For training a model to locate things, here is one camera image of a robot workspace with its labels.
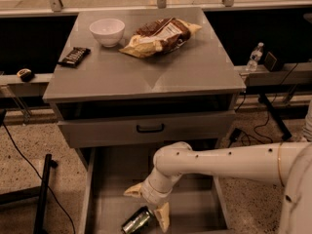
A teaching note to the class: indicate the small black box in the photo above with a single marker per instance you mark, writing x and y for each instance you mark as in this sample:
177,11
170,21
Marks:
272,63

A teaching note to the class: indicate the black drawer handle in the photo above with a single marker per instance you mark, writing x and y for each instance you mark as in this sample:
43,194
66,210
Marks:
150,129

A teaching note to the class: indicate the clear water bottle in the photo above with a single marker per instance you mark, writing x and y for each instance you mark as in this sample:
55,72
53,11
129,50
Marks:
255,57

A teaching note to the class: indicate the round yellow black tape measure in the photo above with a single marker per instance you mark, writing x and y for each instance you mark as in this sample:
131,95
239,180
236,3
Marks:
25,74

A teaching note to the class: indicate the grey drawer cabinet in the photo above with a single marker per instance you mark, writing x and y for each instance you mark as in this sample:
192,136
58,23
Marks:
198,77

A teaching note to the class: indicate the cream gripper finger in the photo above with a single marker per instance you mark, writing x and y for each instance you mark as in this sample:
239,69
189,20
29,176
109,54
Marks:
163,216
134,191

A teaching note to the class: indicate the white bowl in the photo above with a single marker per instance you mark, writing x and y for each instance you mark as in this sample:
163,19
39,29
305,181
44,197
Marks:
108,32

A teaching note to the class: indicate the brown chip bag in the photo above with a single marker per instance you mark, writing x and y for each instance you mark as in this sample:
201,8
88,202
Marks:
160,37

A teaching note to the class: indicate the green soda can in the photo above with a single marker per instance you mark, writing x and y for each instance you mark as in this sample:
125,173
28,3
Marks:
137,221

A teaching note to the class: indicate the closed grey top drawer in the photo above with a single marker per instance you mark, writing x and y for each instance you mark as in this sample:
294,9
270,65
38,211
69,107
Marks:
122,130

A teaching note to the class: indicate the black power adapter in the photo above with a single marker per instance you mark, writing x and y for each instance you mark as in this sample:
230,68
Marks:
235,135

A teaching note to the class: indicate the black chocolate bar pack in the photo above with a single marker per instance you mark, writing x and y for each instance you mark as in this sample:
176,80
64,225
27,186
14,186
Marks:
75,56

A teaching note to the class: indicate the black stand leg right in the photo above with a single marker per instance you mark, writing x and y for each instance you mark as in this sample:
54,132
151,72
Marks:
286,134

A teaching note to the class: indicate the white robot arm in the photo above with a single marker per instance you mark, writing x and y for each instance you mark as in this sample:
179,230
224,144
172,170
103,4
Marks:
286,163

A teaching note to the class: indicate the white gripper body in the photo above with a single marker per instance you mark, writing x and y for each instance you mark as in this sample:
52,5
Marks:
151,192

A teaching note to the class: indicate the black metal stand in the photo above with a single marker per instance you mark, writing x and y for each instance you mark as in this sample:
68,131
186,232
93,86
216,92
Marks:
40,192

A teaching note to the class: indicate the open grey middle drawer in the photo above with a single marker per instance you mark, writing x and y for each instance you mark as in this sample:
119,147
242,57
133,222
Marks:
196,204

